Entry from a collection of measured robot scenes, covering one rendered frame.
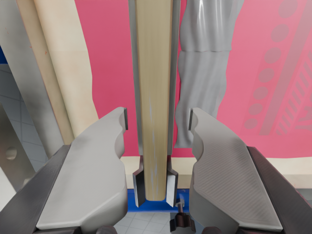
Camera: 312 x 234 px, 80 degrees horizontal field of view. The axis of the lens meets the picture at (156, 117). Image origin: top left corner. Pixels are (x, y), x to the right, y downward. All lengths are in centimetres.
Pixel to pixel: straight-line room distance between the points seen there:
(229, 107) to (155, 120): 17
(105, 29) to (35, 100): 14
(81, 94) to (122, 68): 8
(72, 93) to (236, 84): 26
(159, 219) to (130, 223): 36
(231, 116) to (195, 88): 9
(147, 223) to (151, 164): 235
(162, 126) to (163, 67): 7
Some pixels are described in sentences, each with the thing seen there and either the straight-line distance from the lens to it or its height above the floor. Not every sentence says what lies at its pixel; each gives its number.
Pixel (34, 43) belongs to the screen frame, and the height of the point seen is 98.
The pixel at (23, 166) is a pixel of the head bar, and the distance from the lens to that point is 39.
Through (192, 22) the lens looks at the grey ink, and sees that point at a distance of 27.
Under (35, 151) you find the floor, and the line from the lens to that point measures 197.
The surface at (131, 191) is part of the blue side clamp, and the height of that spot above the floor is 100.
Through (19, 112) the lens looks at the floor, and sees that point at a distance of 177.
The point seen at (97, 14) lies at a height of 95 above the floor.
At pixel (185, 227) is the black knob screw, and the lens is 37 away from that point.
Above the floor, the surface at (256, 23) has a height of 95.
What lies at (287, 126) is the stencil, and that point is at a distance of 40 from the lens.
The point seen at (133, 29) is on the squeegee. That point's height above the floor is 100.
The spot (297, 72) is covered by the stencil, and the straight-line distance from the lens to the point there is 36.
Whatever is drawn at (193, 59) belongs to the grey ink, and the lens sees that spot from 28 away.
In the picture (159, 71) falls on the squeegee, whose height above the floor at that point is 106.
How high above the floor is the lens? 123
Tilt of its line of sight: 58 degrees down
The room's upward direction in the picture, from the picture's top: 180 degrees counter-clockwise
